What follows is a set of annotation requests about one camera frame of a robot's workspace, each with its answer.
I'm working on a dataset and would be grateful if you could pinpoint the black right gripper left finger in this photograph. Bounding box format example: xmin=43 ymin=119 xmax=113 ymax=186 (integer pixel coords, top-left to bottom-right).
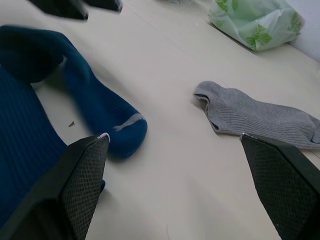
xmin=0 ymin=132 xmax=111 ymax=240

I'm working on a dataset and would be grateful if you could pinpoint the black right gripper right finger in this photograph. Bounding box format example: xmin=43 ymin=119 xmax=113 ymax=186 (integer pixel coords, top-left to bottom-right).
xmin=239 ymin=132 xmax=320 ymax=240

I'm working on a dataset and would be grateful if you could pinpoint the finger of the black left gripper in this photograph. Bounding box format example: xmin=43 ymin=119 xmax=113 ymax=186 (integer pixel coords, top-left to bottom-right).
xmin=82 ymin=0 xmax=124 ymax=14
xmin=27 ymin=0 xmax=90 ymax=21

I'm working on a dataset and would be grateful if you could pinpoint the blue sock with grey toe stripe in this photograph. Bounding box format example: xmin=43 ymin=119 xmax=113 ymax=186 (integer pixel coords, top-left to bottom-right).
xmin=0 ymin=24 xmax=149 ymax=159

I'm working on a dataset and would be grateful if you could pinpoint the blue ribbed sock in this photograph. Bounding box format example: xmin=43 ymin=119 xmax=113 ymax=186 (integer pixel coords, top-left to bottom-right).
xmin=0 ymin=66 xmax=107 ymax=227

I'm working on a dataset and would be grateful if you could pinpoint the grey ribbed ankle sock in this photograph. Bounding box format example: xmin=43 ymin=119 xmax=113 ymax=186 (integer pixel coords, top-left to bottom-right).
xmin=193 ymin=80 xmax=320 ymax=151

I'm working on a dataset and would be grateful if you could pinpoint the green leaf-print plastic bag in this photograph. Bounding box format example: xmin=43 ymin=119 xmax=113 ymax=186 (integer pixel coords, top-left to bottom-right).
xmin=208 ymin=0 xmax=306 ymax=52

